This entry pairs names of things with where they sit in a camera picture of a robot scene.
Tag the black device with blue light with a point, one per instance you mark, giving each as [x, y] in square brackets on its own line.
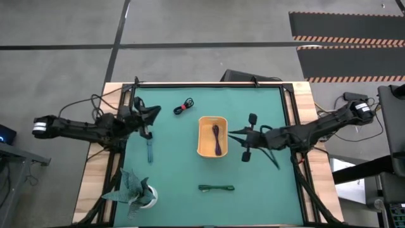
[7, 134]

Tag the black striped floor mat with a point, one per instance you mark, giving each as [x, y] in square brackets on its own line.
[345, 25]
[348, 61]

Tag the black flat monitor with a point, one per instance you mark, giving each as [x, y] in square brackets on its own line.
[240, 76]

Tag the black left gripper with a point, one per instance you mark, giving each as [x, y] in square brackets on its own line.
[136, 120]

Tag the green succulent plant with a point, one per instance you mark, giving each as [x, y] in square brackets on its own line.
[133, 190]

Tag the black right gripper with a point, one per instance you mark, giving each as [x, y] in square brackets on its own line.
[259, 139]

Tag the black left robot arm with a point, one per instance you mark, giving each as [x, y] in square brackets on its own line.
[79, 128]

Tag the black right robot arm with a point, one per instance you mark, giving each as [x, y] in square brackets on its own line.
[316, 130]

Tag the green table mat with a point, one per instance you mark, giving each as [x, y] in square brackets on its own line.
[177, 177]

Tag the white round plant pot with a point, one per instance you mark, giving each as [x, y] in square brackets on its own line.
[153, 198]

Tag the yellow plastic basket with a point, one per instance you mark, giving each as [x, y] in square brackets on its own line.
[205, 149]

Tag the black desk chair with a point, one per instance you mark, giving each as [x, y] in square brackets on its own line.
[394, 126]

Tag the grey side desk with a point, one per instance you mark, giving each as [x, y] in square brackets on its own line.
[19, 155]

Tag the black power adapter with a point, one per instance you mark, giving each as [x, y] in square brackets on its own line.
[356, 96]

